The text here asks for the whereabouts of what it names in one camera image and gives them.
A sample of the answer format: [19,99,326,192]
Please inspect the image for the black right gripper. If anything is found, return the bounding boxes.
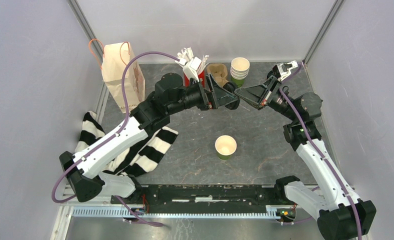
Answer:
[234,75,299,122]

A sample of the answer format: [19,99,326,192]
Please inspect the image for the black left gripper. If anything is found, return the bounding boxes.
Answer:
[167,73,238,116]

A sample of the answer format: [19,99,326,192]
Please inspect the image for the black plastic cup lid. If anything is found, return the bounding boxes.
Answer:
[222,82,241,111]

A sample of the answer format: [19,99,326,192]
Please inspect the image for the green paper coffee cup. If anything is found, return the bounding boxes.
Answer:
[214,135,237,160]

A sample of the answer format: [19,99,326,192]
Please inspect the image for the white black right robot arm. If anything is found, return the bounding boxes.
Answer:
[234,76,377,240]

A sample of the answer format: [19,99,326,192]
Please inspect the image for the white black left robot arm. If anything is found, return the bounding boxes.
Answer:
[59,73,240,204]

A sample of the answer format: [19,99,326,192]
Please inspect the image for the brown pulp cup carrier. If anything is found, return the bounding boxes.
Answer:
[206,63,228,87]

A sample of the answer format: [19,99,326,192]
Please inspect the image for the stack of black lids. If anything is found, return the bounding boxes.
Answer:
[266,70,277,80]

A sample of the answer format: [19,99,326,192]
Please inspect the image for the red straw holder cup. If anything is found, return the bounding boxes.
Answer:
[183,70,205,87]

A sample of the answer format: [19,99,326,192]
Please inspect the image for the stack of paper cups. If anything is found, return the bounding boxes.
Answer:
[230,57,250,88]

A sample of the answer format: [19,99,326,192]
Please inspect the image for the white wrapped straws bundle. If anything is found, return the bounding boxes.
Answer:
[177,47,209,73]

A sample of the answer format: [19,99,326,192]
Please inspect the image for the black white striped cloth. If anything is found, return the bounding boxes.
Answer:
[74,111,179,177]

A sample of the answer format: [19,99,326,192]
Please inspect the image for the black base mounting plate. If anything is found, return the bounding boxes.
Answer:
[122,184,295,214]

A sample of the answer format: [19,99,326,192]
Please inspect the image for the beige paper gift bag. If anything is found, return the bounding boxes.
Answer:
[88,38,146,114]

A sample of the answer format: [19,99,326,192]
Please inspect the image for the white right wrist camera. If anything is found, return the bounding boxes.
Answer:
[272,60,299,82]

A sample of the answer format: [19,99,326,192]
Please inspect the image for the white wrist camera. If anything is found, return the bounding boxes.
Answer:
[178,57,203,84]
[272,60,299,82]

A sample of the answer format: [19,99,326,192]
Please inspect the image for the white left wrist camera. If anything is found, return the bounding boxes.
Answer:
[178,57,203,84]

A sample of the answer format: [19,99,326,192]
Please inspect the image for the white slotted cable duct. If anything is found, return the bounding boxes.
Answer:
[72,206,280,220]

